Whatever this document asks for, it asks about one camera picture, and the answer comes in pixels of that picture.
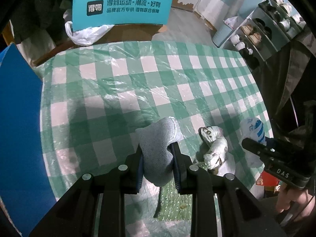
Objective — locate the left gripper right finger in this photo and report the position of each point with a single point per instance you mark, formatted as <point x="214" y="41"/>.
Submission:
<point x="183" y="176"/>

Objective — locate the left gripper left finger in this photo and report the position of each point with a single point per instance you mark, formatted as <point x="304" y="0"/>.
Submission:
<point x="133" y="175"/>

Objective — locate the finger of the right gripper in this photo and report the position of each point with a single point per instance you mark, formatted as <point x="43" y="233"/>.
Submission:
<point x="257" y="149"/>
<point x="269" y="143"/>

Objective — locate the white blue striped sock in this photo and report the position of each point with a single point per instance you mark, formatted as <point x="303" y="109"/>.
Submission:
<point x="252" y="128"/>

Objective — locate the light grey sock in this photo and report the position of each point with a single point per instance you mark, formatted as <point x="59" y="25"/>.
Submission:
<point x="154" y="141"/>

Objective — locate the white patterned sock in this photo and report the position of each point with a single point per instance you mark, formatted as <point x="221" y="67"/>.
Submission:
<point x="218" y="146"/>

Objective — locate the person's right hand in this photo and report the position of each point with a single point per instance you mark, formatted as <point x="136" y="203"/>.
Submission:
<point x="302" y="197"/>

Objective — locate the red packet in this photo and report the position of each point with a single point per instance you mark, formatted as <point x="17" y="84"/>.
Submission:
<point x="266" y="179"/>

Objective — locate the green checkered tablecloth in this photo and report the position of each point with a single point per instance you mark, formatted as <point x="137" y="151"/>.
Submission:
<point x="94" y="98"/>

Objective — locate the blue-edged cardboard box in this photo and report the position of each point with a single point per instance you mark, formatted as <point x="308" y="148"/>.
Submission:
<point x="25" y="188"/>

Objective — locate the grey shoe rack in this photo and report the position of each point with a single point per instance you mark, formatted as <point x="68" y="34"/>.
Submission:
<point x="269" y="27"/>

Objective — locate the white plastic bag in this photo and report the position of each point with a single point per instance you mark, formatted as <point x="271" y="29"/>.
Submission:
<point x="87" y="36"/>

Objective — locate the teal shoe box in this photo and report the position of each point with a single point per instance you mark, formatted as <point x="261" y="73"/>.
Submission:
<point x="95" y="13"/>

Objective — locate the dark hanging jacket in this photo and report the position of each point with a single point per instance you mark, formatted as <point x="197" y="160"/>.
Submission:
<point x="34" y="15"/>

